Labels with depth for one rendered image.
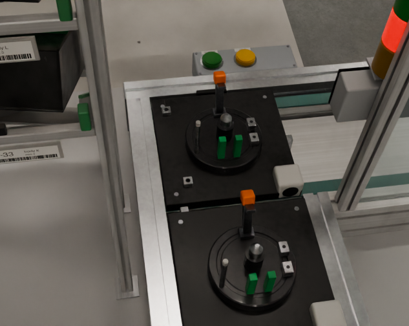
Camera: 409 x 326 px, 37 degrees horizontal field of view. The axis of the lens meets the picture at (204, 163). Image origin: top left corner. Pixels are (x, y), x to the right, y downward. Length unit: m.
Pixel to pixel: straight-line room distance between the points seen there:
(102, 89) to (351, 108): 0.39
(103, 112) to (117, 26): 0.82
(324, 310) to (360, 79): 0.35
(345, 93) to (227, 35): 0.65
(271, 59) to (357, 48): 1.54
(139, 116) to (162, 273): 0.33
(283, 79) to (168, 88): 0.23
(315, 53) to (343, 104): 1.85
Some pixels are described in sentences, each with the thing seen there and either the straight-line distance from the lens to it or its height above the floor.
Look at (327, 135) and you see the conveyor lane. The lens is 1.22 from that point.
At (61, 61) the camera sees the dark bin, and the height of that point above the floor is 1.35.
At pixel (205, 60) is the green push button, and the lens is 1.24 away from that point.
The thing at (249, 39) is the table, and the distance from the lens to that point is 1.46.
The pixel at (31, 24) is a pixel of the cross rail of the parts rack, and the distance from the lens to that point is 0.58.
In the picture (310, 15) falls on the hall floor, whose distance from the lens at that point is 2.90.
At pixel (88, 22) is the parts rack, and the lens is 0.58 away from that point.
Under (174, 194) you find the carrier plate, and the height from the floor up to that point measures 0.97.
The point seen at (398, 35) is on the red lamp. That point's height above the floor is 1.34.
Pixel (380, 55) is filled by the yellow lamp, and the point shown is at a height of 1.29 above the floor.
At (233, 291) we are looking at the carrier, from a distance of 0.94.
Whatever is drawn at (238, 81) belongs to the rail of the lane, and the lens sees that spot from 1.23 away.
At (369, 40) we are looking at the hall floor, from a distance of 2.85.
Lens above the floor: 1.85
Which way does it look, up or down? 54 degrees down
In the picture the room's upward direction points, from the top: 4 degrees clockwise
